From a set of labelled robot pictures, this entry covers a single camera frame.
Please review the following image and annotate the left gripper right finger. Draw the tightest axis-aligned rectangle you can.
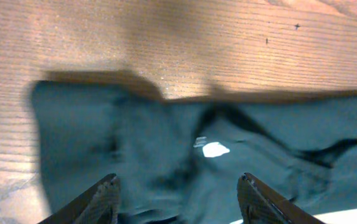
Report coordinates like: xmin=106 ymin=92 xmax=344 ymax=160
xmin=237 ymin=172 xmax=324 ymax=224

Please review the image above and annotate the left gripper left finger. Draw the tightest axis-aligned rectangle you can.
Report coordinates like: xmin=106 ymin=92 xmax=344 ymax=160
xmin=39 ymin=174 xmax=120 ymax=224

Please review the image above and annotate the black t-shirt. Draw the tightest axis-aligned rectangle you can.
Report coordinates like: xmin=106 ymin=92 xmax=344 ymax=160
xmin=31 ymin=81 xmax=357 ymax=223

